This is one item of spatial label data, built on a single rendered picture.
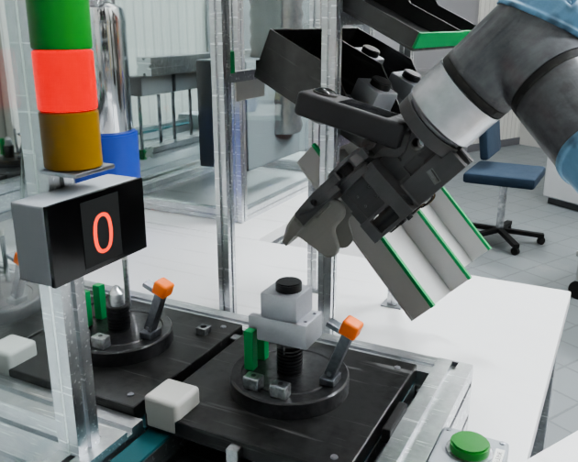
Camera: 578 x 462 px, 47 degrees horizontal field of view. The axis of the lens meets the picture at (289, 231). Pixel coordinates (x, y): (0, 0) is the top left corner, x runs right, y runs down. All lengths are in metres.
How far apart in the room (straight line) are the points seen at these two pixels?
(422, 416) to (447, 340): 0.41
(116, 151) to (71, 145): 1.01
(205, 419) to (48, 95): 0.38
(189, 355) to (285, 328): 0.18
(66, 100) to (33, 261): 0.14
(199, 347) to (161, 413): 0.16
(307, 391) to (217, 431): 0.11
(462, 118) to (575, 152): 0.11
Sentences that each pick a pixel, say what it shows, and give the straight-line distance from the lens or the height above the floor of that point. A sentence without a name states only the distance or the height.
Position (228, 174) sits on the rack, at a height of 1.17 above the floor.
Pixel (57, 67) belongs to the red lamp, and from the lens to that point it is 0.59.
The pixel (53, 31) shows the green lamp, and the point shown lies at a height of 1.37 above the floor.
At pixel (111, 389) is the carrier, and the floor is 0.97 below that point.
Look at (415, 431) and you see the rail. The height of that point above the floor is 0.96.
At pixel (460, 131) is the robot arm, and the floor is 1.29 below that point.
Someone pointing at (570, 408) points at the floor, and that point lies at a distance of 2.78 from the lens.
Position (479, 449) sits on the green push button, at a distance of 0.73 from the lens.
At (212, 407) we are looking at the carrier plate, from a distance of 0.78.
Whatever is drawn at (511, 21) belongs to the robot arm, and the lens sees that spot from 0.59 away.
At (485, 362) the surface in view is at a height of 0.86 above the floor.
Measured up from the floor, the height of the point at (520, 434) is 0.86.
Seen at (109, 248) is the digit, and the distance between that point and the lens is 0.63.
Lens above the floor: 1.38
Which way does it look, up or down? 18 degrees down
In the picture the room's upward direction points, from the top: straight up
